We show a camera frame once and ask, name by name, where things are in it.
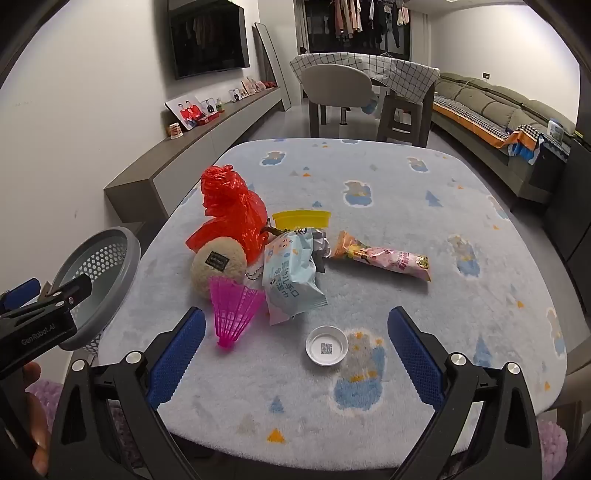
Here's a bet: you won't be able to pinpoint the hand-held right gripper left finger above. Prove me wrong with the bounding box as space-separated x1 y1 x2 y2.
48 306 207 480

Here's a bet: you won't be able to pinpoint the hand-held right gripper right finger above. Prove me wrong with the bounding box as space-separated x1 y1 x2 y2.
387 306 543 480

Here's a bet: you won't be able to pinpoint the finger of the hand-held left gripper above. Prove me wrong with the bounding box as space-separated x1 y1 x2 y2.
0 277 42 319
41 274 93 311

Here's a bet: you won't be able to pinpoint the grey perforated plastic basket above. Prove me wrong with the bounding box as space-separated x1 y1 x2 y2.
46 227 141 356

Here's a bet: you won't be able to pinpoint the pink plastic shuttlecock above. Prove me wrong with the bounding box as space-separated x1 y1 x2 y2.
208 276 267 350

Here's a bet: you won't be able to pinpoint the beige round plush pouch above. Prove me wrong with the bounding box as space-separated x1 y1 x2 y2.
191 235 266 301

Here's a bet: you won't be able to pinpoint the pink snack packet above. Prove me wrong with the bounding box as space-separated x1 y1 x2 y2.
329 231 431 282

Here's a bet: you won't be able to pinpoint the white round plastic cap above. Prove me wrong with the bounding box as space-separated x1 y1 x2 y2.
305 326 349 367

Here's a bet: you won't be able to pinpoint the light blue wipes packet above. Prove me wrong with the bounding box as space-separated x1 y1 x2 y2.
262 229 328 326

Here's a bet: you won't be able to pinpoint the person's left hand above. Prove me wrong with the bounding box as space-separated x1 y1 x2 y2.
18 362 51 478

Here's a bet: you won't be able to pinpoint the red plastic bag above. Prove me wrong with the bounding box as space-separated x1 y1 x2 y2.
186 165 269 265

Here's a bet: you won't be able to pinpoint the purple fuzzy cloth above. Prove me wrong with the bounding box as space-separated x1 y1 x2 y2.
538 418 570 480

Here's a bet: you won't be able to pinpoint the black side cabinet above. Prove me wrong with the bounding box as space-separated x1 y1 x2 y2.
536 134 591 296

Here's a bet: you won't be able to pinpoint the grey dining table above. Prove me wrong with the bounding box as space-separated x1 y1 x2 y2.
308 88 435 148

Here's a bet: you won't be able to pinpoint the grey stool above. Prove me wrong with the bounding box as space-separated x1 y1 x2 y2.
376 95 414 141

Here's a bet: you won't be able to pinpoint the houndstooth orange sofa cover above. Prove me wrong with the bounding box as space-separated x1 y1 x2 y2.
433 95 546 160

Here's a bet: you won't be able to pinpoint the green grey sofa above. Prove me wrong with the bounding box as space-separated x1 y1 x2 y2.
431 71 578 204

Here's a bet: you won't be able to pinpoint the checked white tablecloth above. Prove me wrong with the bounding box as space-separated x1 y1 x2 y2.
290 53 440 112

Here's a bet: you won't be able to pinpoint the grey upholstered chair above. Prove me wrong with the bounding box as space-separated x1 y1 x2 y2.
302 65 377 125

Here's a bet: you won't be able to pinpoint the leaning floor mirror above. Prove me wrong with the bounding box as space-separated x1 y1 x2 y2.
253 22 293 112

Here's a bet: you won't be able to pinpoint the hanging clothes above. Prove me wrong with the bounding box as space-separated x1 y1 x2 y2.
330 0 411 49

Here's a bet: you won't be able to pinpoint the wall-mounted wooden shelf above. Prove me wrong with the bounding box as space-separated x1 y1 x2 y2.
104 85 283 222

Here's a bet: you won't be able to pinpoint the large photo frame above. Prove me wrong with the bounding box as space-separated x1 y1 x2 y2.
165 97 206 131

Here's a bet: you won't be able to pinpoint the black wall television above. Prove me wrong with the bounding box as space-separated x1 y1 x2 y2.
167 0 251 81

